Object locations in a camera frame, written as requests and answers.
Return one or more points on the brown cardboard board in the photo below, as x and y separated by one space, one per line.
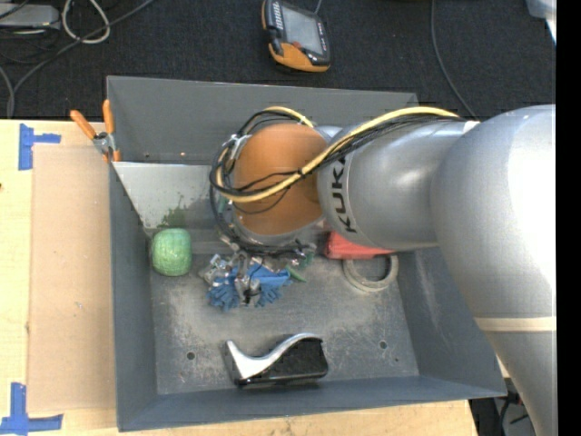
68 266

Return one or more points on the grey metal bin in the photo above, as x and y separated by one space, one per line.
181 325

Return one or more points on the green textured ball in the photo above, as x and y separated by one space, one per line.
171 252

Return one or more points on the red flat block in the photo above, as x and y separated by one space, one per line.
345 249

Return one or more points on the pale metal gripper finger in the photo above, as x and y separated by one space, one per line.
217 270
247 284

